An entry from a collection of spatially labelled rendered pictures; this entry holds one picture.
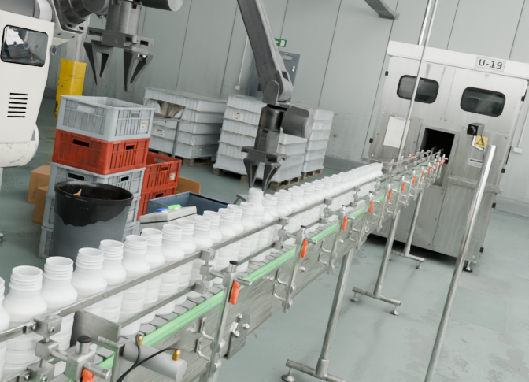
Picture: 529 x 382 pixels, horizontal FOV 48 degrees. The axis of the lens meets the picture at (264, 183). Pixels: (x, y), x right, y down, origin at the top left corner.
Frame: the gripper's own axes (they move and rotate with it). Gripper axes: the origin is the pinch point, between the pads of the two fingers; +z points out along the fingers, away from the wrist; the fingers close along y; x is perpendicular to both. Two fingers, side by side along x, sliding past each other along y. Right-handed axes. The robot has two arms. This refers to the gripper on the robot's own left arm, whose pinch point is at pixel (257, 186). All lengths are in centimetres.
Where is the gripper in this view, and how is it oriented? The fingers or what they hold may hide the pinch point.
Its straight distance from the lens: 147.8
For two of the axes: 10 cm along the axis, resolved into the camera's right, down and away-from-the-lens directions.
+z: -2.0, 9.7, 1.7
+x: -3.6, 0.9, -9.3
